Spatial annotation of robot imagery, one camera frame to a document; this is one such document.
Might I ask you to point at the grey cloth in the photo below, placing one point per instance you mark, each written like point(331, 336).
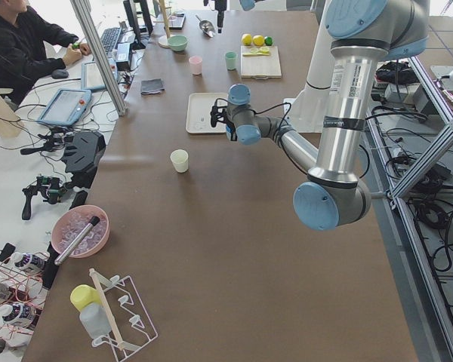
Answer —
point(152, 86)

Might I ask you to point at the green cup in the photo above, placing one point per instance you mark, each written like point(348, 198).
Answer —
point(230, 60)

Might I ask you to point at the cream white cup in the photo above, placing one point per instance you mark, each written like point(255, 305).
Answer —
point(180, 160)

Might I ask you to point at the yellow lemon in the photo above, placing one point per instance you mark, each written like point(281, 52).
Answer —
point(258, 40)
point(246, 39)

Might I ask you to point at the metal muddler tool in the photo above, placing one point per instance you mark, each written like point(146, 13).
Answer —
point(77, 240)

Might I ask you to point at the clear plastic bottle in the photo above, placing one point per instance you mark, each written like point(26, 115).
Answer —
point(94, 320)

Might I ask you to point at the green lime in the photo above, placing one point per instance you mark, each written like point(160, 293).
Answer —
point(268, 41)

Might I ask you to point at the metal scoop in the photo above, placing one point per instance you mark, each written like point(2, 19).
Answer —
point(206, 27)

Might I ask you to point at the yellow cup on rack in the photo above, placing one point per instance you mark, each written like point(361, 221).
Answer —
point(83, 295)

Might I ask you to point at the green bowl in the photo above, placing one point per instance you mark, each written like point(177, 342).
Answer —
point(177, 43)

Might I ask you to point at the blue cup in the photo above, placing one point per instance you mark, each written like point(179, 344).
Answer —
point(231, 133)

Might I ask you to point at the pink bowl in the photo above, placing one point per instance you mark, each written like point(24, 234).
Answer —
point(74, 221)

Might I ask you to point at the wooden cup stand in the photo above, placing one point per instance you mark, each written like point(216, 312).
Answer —
point(163, 39)

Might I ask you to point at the yellow lemon upper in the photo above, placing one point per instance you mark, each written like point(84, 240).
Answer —
point(258, 40)

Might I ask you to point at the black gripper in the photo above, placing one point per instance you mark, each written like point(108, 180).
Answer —
point(220, 10)
point(232, 133)

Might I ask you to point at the blue teach pendant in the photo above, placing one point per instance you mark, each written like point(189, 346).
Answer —
point(91, 79)
point(65, 108)

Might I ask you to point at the yellow plastic knife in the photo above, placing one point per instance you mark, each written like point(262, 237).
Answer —
point(250, 54)

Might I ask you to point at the bamboo cutting board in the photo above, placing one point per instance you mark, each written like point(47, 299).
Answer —
point(260, 67)

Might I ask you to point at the seated person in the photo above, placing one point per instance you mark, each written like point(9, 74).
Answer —
point(32, 48)

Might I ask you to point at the yellow lemon lower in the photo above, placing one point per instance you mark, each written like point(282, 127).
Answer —
point(246, 39)

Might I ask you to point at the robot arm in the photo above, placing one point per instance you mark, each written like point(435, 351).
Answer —
point(246, 5)
point(360, 35)

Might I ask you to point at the beige rabbit tray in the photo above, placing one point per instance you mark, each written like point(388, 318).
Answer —
point(198, 118)

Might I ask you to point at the pink cup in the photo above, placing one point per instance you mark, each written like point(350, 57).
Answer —
point(195, 63)

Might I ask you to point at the white wire rack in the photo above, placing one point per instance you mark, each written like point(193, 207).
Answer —
point(132, 327)

